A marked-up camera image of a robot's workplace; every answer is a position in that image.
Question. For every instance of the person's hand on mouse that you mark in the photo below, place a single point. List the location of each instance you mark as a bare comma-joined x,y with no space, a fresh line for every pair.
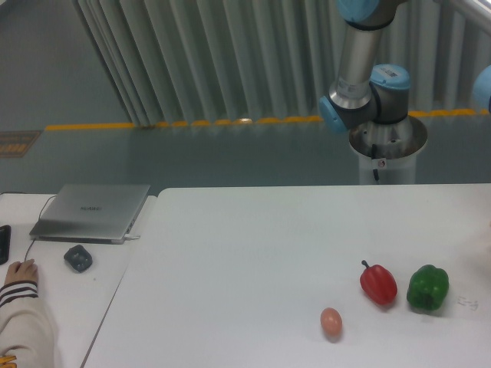
26,271

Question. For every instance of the striped cream sweater forearm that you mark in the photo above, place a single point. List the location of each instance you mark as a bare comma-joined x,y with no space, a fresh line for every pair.
27,336

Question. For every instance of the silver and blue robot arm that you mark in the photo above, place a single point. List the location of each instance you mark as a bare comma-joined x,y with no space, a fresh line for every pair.
364,91

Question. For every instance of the black phone at edge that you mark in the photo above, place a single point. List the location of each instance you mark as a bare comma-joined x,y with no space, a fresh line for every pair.
5,237

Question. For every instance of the black plastic clip object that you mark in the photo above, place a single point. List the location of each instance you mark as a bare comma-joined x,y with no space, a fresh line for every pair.
78,258

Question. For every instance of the silver closed laptop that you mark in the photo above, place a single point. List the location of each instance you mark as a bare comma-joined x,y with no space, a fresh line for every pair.
91,213

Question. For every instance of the white pleated curtain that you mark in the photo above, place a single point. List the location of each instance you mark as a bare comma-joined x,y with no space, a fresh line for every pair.
191,61

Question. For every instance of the brown egg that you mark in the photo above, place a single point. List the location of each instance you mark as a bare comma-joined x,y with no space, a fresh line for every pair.
331,322

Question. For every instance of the red bell pepper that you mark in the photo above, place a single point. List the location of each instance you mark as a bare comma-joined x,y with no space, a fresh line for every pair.
378,284

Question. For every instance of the green bell pepper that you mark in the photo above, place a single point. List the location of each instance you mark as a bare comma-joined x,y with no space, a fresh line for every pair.
428,288

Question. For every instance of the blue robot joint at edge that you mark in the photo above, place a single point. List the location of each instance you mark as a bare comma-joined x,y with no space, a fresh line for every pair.
482,89

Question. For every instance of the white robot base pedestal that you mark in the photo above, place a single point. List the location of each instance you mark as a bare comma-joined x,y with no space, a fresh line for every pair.
387,154

